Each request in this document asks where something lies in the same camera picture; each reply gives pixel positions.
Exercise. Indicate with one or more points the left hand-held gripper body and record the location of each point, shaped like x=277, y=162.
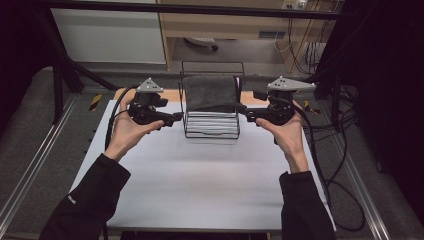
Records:
x=146, y=111

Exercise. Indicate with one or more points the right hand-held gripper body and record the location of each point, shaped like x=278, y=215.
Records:
x=279, y=111

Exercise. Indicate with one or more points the dark grey towel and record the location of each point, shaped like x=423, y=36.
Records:
x=209, y=93

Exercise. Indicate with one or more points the person's right hand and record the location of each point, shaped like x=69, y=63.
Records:
x=288, y=138

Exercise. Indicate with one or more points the person's left hand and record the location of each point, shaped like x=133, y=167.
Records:
x=128, y=135

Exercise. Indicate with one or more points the office chair base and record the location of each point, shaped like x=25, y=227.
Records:
x=200, y=41

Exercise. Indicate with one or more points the light wooden desk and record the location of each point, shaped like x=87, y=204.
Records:
x=226, y=28

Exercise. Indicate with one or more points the white cabinet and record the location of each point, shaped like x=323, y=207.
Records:
x=106, y=36

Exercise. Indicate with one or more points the white power strip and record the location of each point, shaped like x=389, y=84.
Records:
x=293, y=4

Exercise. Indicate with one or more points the dark curtain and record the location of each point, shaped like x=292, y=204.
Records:
x=390, y=83

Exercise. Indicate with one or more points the black metal frame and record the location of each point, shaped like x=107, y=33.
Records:
x=186, y=9

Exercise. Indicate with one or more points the aluminium floor rail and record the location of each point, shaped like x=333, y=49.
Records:
x=363, y=196
x=36, y=156

